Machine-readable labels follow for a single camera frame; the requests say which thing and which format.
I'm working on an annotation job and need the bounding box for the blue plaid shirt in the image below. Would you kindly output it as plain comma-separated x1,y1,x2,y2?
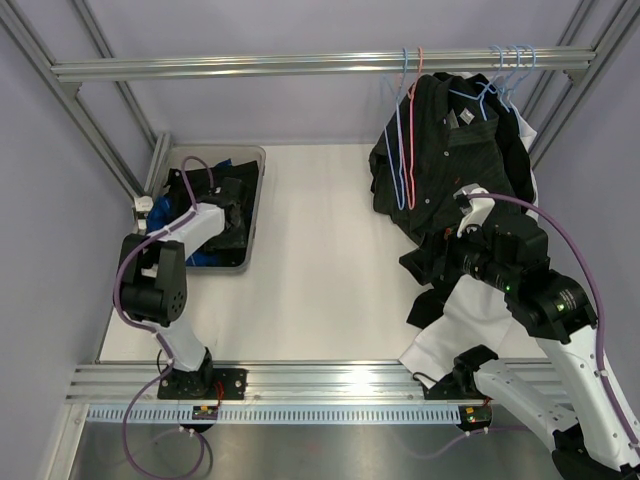
147,168,230,267

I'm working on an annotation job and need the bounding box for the aluminium hanging rail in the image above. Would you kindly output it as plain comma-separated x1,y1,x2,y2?
54,46,591,83

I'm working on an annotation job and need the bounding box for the white slotted cable duct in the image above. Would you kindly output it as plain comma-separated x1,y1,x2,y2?
87,404,462,425

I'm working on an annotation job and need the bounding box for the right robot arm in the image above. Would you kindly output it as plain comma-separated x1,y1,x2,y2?
425,216,639,479

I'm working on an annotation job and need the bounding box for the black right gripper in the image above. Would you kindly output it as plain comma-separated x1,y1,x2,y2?
399,211,517,292

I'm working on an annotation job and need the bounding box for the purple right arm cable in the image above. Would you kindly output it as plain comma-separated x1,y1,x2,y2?
467,193,640,471

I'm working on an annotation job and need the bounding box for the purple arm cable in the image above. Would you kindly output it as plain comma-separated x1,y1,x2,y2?
112,155,221,474
467,193,640,471

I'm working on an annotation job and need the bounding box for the blue wire hanger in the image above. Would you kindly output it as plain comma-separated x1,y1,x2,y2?
495,45,521,112
383,48,409,211
449,45,504,121
500,44,537,112

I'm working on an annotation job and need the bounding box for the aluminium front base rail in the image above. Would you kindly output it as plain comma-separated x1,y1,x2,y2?
64,362,609,404

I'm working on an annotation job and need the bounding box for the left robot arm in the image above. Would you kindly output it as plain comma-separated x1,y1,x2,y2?
113,177,249,400

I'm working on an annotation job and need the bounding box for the dark pinstriped shirt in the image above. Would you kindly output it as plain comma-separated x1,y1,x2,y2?
368,71,532,301

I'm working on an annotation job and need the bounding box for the right aluminium frame post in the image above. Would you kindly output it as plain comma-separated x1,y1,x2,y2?
522,1,639,169

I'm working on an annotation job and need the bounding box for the clear plastic bin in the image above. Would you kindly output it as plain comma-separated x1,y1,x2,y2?
152,144,266,274

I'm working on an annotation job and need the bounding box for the black shirt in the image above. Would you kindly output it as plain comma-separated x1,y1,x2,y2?
148,160,260,268

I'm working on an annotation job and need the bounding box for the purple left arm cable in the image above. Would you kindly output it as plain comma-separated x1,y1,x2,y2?
112,155,221,474

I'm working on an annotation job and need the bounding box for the white shirt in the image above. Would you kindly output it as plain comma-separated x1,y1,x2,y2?
400,112,537,385

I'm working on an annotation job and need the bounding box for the pink wire hanger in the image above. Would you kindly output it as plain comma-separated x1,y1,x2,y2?
403,46,424,211

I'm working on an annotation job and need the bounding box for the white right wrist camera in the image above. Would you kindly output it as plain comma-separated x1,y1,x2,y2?
453,184,495,238

